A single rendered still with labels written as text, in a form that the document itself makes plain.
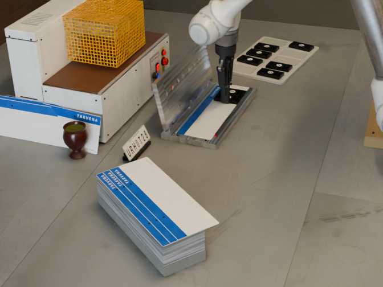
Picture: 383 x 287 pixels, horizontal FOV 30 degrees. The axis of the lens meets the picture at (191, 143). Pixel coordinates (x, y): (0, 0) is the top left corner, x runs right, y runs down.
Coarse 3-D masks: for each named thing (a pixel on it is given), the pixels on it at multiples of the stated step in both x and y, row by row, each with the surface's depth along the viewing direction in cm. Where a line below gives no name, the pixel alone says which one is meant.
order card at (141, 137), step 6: (144, 126) 245; (138, 132) 241; (144, 132) 244; (132, 138) 238; (138, 138) 241; (144, 138) 243; (126, 144) 234; (132, 144) 237; (138, 144) 240; (144, 144) 243; (126, 150) 233; (132, 150) 236; (138, 150) 239; (132, 156) 236
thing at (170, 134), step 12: (216, 84) 279; (204, 96) 270; (252, 96) 271; (192, 108) 263; (240, 108) 262; (180, 120) 255; (168, 132) 248; (228, 132) 250; (192, 144) 244; (204, 144) 242; (216, 144) 240
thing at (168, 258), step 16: (96, 176) 211; (112, 192) 203; (112, 208) 207; (128, 208) 196; (128, 224) 200; (144, 224) 190; (144, 240) 192; (160, 240) 184; (192, 240) 187; (160, 256) 186; (176, 256) 186; (192, 256) 190; (160, 272) 189
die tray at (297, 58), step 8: (264, 40) 318; (272, 40) 318; (280, 40) 318; (248, 48) 311; (280, 48) 310; (288, 48) 310; (272, 56) 303; (280, 56) 303; (288, 56) 303; (296, 56) 303; (304, 56) 303; (240, 64) 297; (248, 64) 297; (264, 64) 297; (296, 64) 296; (240, 72) 291; (248, 72) 290; (256, 72) 290; (288, 72) 290; (264, 80) 285; (272, 80) 284; (280, 80) 284
